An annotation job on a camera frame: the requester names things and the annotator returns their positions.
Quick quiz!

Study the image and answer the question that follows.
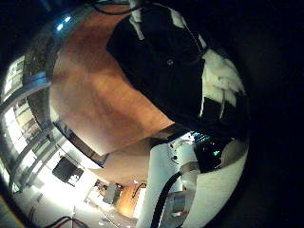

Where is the black piece of clothing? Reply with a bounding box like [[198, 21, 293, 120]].
[[105, 3, 222, 134]]

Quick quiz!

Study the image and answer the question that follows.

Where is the black computer box with lights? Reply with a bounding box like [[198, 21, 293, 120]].
[[192, 132, 230, 174]]

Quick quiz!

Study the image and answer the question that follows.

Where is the grey office chair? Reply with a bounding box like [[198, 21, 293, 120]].
[[102, 182, 124, 205]]

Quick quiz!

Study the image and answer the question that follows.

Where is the black monitor screen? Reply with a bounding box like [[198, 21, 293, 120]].
[[51, 156, 86, 187]]

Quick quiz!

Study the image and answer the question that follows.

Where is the thin black cable loop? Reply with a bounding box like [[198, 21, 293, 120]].
[[90, 0, 142, 16]]

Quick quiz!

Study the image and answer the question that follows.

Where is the thick black cable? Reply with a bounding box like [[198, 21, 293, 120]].
[[149, 170, 183, 228]]

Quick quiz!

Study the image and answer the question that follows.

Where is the red cable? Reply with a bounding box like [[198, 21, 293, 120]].
[[43, 216, 90, 228]]

